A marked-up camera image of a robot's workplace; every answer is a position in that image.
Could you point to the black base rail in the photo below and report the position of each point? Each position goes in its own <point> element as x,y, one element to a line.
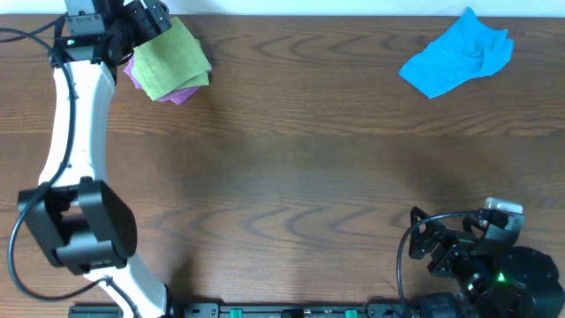
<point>371,309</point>

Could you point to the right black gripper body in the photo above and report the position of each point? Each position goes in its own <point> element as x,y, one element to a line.
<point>455,257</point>

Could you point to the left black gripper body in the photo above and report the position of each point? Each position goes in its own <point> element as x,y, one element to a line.
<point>138,21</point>

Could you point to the folded green cloth in stack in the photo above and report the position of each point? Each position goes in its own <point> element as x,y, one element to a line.
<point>199,80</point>

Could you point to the bottom purple folded cloth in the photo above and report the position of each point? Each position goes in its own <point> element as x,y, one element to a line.
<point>177,96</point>

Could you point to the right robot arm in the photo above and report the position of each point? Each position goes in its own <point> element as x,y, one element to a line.
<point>496,276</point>

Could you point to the green microfibre cloth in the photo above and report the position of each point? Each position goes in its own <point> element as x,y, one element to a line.
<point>164,63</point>

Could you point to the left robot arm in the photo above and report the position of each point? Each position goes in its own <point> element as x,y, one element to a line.
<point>77,220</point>

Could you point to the blue crumpled cloth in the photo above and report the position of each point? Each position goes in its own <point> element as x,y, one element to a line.
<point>468,50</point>

